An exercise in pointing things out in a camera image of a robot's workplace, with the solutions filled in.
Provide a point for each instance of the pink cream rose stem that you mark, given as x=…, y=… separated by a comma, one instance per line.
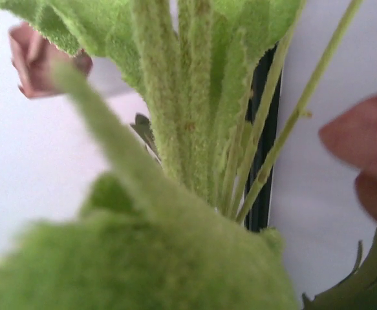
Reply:
x=32, y=55

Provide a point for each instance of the blue hydrangea stem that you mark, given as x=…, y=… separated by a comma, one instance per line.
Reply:
x=159, y=234

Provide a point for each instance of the mauve brown rose stem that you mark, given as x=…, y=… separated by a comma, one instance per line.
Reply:
x=352, y=138

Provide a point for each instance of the orange poppy stem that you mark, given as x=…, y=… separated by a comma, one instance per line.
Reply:
x=275, y=75

